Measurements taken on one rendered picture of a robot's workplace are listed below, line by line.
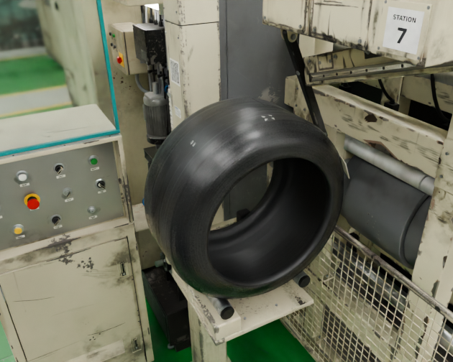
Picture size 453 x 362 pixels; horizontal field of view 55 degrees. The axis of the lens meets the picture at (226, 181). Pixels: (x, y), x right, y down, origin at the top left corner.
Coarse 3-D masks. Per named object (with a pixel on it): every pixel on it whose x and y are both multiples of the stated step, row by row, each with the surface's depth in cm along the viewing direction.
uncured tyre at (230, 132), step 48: (240, 144) 105; (288, 144) 110; (144, 192) 126; (192, 192) 105; (288, 192) 153; (336, 192) 126; (192, 240) 108; (240, 240) 153; (288, 240) 148; (240, 288) 124
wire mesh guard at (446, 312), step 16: (352, 240) 142; (368, 256) 136; (400, 272) 128; (304, 288) 178; (352, 288) 149; (416, 288) 122; (320, 304) 171; (416, 304) 124; (432, 304) 118; (288, 320) 198; (336, 320) 163; (368, 320) 145; (384, 320) 138; (352, 336) 156; (400, 336) 134; (320, 352) 180; (336, 352) 169; (416, 352) 129; (448, 352) 118
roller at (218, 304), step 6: (210, 300) 133; (216, 300) 130; (222, 300) 130; (216, 306) 129; (222, 306) 128; (228, 306) 128; (222, 312) 127; (228, 312) 128; (222, 318) 128; (228, 318) 129
